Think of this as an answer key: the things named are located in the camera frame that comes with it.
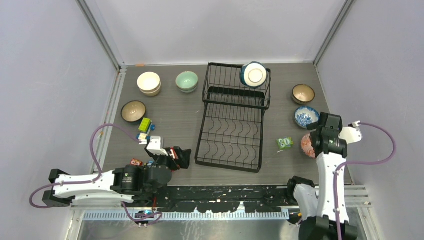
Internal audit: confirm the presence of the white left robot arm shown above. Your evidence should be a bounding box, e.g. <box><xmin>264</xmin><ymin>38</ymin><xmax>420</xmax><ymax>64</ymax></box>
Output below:
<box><xmin>42</xmin><ymin>146</ymin><xmax>192</xmax><ymax>208</ymax></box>

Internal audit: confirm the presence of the green owl puzzle piece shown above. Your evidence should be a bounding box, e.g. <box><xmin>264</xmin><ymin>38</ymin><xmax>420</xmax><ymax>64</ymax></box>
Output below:
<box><xmin>276</xmin><ymin>137</ymin><xmax>294</xmax><ymax>153</ymax></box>

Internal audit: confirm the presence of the pale green striped bowl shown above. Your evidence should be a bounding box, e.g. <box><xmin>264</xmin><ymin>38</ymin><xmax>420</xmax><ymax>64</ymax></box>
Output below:
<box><xmin>179</xmin><ymin>87</ymin><xmax>197</xmax><ymax>94</ymax></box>

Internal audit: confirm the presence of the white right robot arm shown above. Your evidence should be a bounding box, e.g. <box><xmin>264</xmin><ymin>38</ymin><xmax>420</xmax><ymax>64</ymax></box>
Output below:
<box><xmin>285</xmin><ymin>112</ymin><xmax>363</xmax><ymax>240</ymax></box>

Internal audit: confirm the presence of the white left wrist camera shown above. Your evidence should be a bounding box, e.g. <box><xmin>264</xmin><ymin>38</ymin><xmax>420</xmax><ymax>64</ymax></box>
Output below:
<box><xmin>144</xmin><ymin>136</ymin><xmax>169</xmax><ymax>158</ymax></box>

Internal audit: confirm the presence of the dark blue glazed bowl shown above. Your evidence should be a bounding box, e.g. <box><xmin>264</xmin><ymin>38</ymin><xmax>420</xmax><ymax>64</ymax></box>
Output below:
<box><xmin>120</xmin><ymin>100</ymin><xmax>147</xmax><ymax>123</ymax></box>

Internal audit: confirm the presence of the toy truck with green block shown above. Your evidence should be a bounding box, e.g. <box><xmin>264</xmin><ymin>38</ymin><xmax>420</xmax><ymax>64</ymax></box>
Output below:
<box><xmin>136</xmin><ymin>117</ymin><xmax>156</xmax><ymax>141</ymax></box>

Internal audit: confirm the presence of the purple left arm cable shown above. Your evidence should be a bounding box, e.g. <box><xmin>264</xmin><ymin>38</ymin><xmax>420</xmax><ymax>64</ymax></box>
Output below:
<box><xmin>29</xmin><ymin>123</ymin><xmax>163</xmax><ymax>227</ymax></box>

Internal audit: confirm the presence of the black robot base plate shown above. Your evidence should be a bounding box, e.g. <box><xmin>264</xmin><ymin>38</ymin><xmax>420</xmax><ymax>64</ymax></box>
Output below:
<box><xmin>121</xmin><ymin>185</ymin><xmax>319</xmax><ymax>215</ymax></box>

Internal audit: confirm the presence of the black patterned rim bowl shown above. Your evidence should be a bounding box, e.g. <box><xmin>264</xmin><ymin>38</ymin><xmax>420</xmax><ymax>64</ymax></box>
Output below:
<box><xmin>291</xmin><ymin>84</ymin><xmax>316</xmax><ymax>105</ymax></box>

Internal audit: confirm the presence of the beige bowl with flower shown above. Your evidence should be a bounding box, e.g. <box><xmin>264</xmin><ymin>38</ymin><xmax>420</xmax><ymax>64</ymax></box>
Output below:
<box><xmin>136</xmin><ymin>71</ymin><xmax>161</xmax><ymax>93</ymax></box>

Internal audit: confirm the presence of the teal bowl white base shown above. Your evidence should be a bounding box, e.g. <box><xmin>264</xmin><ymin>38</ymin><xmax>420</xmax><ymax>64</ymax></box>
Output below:
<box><xmin>239</xmin><ymin>61</ymin><xmax>268</xmax><ymax>89</ymax></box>

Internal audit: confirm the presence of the light green bowl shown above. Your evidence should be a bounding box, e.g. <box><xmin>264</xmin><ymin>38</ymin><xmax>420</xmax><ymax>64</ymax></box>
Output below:
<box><xmin>175</xmin><ymin>71</ymin><xmax>199</xmax><ymax>90</ymax></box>

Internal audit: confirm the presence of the red owl puzzle piece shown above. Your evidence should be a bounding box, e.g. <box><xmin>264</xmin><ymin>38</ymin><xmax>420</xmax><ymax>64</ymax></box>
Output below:
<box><xmin>130</xmin><ymin>158</ymin><xmax>143</xmax><ymax>166</ymax></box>

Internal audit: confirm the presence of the blue white zigzag bowl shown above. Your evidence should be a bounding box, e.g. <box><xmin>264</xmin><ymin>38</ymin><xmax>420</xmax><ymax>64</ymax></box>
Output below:
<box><xmin>300</xmin><ymin>133</ymin><xmax>316</xmax><ymax>159</ymax></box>

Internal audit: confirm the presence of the white blue floral bowl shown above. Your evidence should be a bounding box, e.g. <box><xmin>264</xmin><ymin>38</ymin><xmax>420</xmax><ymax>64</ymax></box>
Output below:
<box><xmin>294</xmin><ymin>106</ymin><xmax>320</xmax><ymax>129</ymax></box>

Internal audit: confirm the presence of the black wire dish rack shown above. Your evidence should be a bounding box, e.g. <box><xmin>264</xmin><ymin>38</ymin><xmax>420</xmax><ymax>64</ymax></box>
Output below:
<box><xmin>194</xmin><ymin>62</ymin><xmax>271</xmax><ymax>173</ymax></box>

